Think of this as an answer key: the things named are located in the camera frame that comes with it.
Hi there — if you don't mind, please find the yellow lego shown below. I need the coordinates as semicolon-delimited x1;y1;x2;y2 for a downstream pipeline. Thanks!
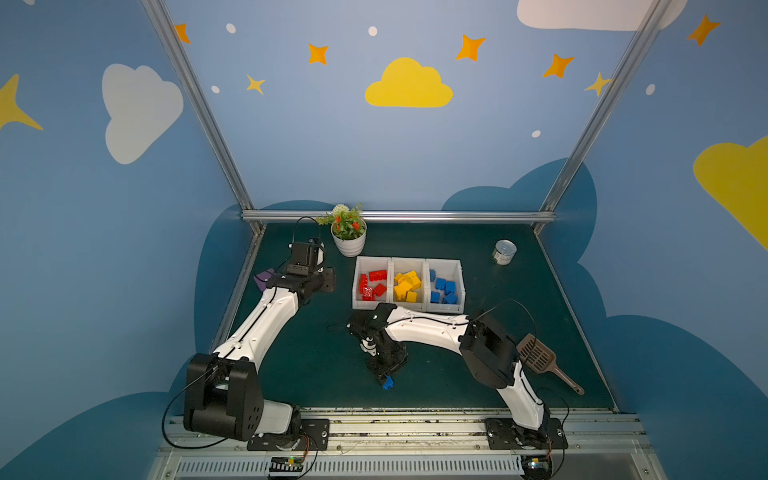
393;283;411;302

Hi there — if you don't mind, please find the yellow lego brick bottom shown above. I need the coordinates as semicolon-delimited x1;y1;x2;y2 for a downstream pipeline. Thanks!
400;270;422;291

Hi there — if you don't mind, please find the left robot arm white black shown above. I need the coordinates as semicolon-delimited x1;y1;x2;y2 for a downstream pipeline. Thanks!
182;237;335;448

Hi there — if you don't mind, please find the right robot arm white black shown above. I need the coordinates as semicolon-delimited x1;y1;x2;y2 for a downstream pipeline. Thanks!
347;303;550;433

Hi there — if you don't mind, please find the purple toy spatula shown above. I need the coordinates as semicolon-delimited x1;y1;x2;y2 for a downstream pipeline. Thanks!
253;268;275;292

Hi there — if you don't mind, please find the white left bin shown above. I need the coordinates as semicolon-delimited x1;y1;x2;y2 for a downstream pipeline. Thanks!
352;256;392;310

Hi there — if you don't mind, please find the white bin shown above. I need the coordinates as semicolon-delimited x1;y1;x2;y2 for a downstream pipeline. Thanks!
388;257;429;312
425;259;466;314
352;256;392;310

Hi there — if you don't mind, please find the potted plant white pot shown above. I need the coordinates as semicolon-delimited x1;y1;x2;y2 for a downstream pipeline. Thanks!
315;204;367;258

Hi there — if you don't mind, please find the white right bin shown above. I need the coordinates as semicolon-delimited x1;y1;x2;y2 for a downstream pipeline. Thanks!
425;259;466;314

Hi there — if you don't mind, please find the white middle bin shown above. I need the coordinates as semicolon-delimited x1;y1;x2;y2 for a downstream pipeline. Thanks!
388;257;429;312

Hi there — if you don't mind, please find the brown slotted spatula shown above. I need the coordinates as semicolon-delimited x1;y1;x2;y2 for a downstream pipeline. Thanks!
517;334;585;396

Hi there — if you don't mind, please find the left circuit board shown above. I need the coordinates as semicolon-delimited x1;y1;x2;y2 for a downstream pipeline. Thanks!
267;456;305;478

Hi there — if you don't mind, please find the circuit board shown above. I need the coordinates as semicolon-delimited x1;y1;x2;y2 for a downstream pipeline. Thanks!
521;456;553;480
267;456;305;478

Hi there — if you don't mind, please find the silver tin can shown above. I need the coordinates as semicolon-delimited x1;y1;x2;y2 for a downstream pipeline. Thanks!
492;239;518;266

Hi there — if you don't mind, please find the right circuit board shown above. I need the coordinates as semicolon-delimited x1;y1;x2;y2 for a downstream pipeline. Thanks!
521;456;553;480

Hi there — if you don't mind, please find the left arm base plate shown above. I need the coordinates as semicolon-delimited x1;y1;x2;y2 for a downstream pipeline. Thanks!
247;418;330;452

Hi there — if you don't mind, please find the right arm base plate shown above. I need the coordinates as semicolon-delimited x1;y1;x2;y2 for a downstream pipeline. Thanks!
484;417;569;450

